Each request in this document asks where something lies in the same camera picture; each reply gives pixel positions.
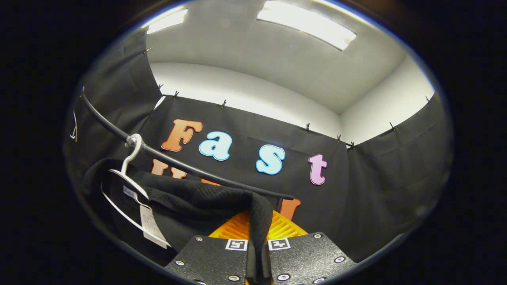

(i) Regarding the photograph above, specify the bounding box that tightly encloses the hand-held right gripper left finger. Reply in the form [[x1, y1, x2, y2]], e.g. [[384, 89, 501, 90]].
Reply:
[[164, 210, 258, 285]]

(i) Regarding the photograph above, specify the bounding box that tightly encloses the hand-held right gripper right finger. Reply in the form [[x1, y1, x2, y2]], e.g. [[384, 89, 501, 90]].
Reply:
[[263, 210, 357, 285]]

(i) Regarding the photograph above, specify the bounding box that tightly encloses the black jacket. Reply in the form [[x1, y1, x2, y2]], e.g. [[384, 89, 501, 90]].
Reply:
[[81, 158, 274, 285]]

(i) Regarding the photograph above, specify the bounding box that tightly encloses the black clothes rack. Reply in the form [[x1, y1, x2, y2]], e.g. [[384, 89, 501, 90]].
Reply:
[[80, 87, 295, 211]]

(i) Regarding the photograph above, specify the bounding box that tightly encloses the black backdrop cloth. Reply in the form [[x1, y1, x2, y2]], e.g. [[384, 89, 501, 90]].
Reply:
[[63, 28, 454, 264]]

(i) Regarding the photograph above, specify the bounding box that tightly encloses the row of small black clips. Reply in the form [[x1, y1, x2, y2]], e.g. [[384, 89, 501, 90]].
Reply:
[[143, 47, 431, 150]]

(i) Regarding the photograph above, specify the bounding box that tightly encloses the large ceiling light panel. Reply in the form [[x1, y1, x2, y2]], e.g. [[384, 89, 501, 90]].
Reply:
[[257, 0, 358, 51]]

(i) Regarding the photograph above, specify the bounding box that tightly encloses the small ceiling light panel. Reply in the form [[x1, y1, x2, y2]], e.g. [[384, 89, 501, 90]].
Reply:
[[146, 9, 189, 34]]

